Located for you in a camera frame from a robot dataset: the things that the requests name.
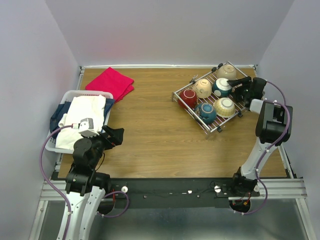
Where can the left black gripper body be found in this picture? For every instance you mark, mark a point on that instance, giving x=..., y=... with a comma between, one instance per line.
x=100, y=143

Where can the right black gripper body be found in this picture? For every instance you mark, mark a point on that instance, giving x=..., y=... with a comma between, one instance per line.
x=241, y=92

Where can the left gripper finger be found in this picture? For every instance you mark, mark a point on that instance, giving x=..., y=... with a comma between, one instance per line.
x=106, y=129
x=117, y=135

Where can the teal white bowl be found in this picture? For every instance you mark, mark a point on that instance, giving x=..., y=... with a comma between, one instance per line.
x=221, y=88

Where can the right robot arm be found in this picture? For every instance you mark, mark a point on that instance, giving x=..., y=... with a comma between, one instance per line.
x=273, y=128

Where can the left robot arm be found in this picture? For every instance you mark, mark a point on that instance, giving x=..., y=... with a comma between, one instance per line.
x=85, y=187

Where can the plain beige bowl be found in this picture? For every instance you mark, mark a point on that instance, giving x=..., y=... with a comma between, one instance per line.
x=226, y=71

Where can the cream striped bowl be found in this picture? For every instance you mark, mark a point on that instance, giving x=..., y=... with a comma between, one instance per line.
x=224, y=107

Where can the white cloth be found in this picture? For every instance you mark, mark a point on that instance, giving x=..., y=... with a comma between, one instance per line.
x=81, y=107

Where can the beige bowl with drawing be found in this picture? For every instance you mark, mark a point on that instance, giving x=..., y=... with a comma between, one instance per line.
x=202, y=88

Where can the red bowl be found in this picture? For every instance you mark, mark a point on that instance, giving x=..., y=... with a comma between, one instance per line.
x=189, y=97

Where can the white laundry basket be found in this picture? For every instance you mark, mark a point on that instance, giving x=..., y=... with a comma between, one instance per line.
x=68, y=96

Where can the navy blue garment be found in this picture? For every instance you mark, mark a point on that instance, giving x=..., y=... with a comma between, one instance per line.
x=63, y=109

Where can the red folded cloth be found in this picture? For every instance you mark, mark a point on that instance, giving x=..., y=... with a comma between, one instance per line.
x=113, y=82

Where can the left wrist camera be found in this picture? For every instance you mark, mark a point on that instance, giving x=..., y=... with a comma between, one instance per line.
x=87, y=126

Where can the wire dish rack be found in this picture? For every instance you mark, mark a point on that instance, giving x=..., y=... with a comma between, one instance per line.
x=216, y=97

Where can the aluminium frame rail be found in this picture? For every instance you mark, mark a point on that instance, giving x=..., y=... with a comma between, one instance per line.
x=274, y=188

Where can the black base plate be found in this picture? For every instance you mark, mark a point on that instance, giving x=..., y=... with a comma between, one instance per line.
x=169, y=193

